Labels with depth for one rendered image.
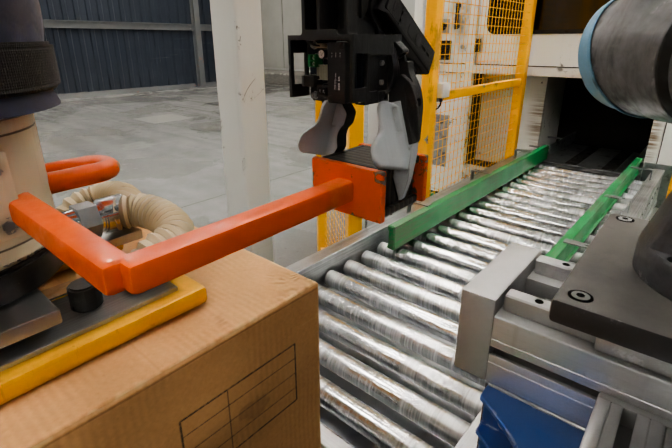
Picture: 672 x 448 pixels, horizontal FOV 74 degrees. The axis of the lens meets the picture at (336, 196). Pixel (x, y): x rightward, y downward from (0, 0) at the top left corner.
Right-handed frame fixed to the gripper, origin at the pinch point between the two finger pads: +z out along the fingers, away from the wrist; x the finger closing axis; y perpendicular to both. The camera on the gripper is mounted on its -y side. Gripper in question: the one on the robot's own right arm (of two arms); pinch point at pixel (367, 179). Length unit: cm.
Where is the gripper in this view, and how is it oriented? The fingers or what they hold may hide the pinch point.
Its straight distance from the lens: 45.3
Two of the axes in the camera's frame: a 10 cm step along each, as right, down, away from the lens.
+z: 0.0, 9.4, 3.3
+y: -6.4, 2.6, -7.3
